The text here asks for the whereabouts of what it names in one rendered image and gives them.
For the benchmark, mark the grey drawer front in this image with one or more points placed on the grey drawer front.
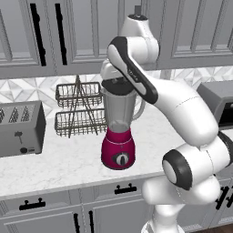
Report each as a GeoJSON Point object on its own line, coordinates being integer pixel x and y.
{"type": "Point", "coordinates": [57, 200]}
{"type": "Point", "coordinates": [103, 191]}

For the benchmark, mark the grey toaster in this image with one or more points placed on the grey toaster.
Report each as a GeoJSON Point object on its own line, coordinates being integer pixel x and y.
{"type": "Point", "coordinates": [18, 133]}

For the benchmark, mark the grey base cupboard door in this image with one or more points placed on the grey base cupboard door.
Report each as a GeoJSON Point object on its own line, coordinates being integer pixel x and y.
{"type": "Point", "coordinates": [39, 223]}
{"type": "Point", "coordinates": [209, 217]}
{"type": "Point", "coordinates": [118, 217]}

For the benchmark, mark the red blender with glass jar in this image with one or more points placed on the red blender with glass jar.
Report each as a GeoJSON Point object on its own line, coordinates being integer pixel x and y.
{"type": "Point", "coordinates": [118, 151]}

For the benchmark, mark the grey microwave oven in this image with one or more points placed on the grey microwave oven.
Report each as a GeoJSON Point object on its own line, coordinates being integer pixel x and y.
{"type": "Point", "coordinates": [217, 94]}

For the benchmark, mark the grey wall cupboard door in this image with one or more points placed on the grey wall cupboard door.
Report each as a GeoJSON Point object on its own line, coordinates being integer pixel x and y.
{"type": "Point", "coordinates": [18, 33]}
{"type": "Point", "coordinates": [82, 33]}
{"type": "Point", "coordinates": [197, 33]}

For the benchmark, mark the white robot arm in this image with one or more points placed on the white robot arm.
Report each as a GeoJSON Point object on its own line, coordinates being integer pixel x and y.
{"type": "Point", "coordinates": [188, 112]}

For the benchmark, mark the black blender lid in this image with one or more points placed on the black blender lid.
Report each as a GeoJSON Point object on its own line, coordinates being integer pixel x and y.
{"type": "Point", "coordinates": [116, 88]}

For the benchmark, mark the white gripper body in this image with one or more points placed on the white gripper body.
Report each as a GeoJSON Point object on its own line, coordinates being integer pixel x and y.
{"type": "Point", "coordinates": [108, 71]}

